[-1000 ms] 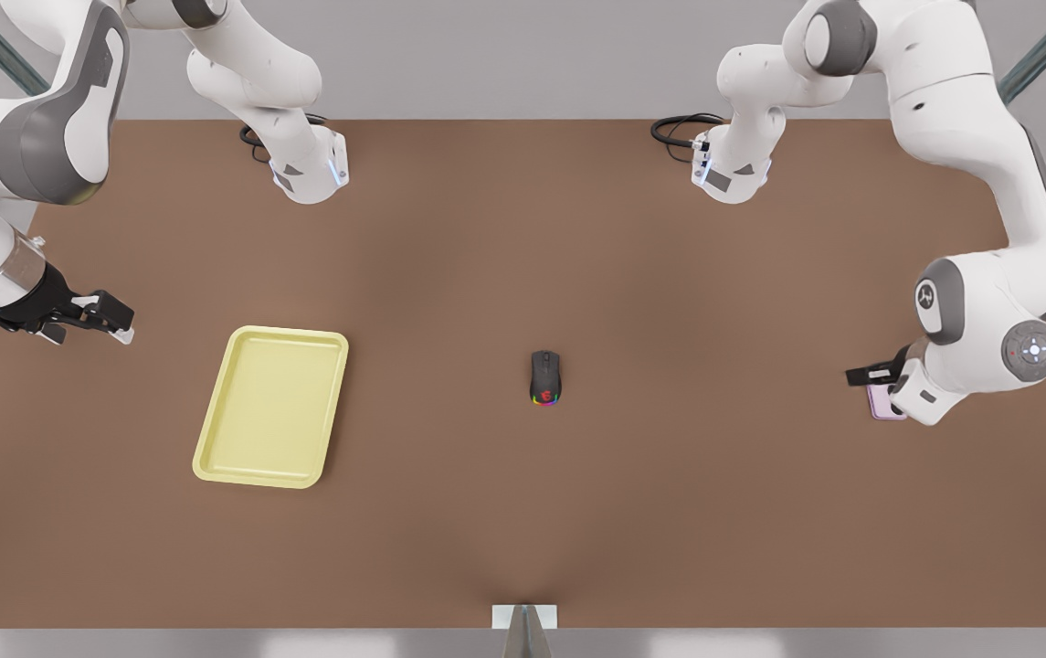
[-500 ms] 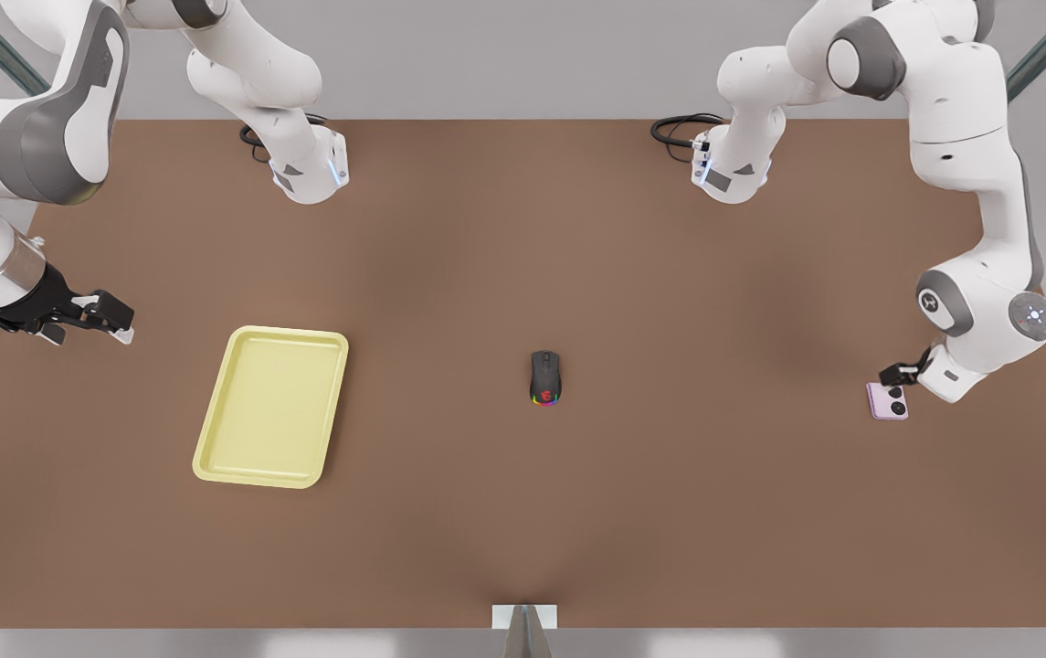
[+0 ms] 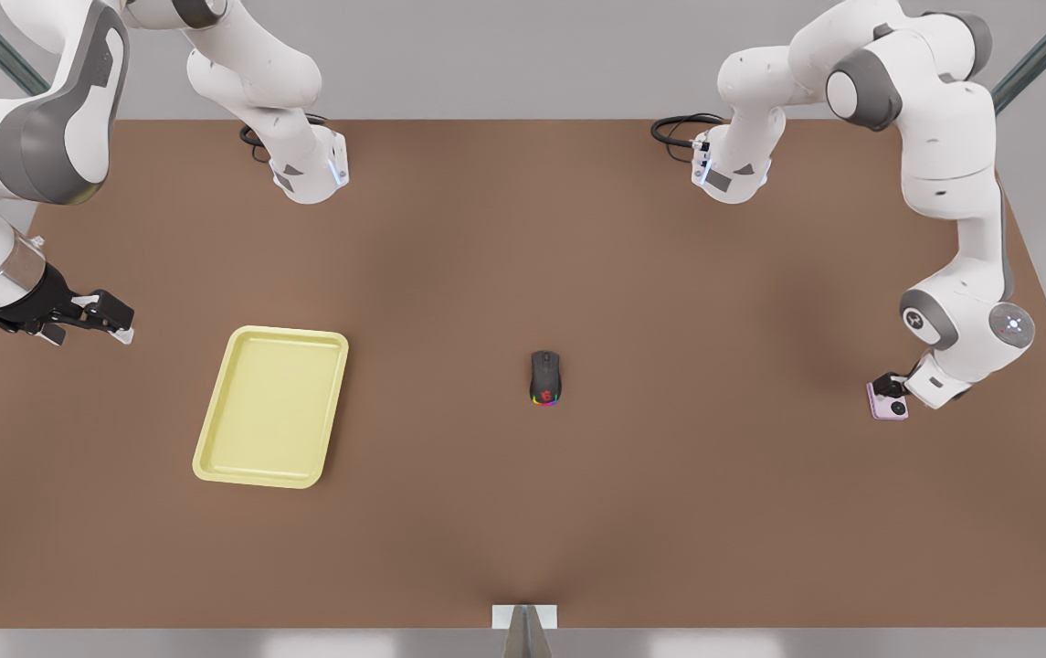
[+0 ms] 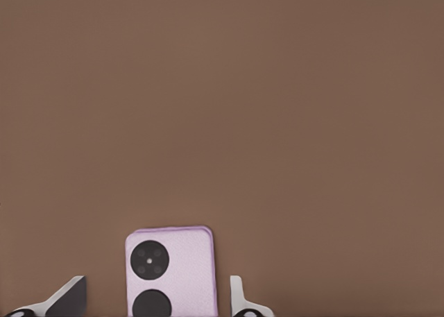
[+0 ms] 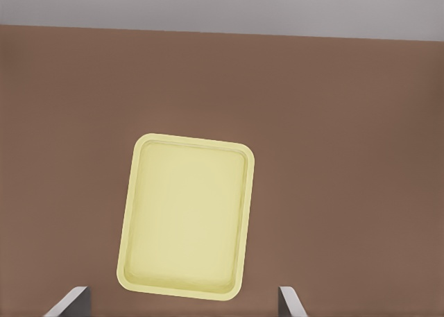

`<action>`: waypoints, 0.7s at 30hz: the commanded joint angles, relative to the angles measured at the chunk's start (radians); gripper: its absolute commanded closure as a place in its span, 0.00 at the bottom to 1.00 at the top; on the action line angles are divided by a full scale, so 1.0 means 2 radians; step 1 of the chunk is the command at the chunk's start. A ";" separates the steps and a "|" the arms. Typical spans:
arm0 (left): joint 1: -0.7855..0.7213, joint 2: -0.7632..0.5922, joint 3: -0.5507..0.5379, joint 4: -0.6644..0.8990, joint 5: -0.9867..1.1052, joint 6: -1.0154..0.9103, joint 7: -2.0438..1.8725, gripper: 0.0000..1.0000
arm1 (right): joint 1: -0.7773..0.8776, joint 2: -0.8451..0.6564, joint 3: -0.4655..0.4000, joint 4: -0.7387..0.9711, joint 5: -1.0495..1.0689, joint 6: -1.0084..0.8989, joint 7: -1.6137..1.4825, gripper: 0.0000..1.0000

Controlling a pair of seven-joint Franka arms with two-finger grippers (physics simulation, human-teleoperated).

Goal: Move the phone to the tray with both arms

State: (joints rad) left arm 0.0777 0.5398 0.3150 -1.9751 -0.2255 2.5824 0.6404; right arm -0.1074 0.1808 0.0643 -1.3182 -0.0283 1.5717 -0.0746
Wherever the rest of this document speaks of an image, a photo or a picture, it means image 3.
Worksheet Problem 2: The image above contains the black cable loop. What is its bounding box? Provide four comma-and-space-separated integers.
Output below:
238, 113, 330, 166
650, 112, 730, 166

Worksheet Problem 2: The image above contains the silver frame post with foot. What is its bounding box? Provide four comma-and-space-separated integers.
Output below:
491, 603, 559, 658

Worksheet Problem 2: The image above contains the yellow rectangular tray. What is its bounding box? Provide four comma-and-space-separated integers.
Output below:
192, 325, 350, 490

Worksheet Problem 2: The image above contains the pink smartphone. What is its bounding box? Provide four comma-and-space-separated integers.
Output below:
866, 381, 910, 422

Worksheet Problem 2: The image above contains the black computer mouse, rainbow light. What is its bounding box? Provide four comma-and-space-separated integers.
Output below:
529, 350, 564, 408

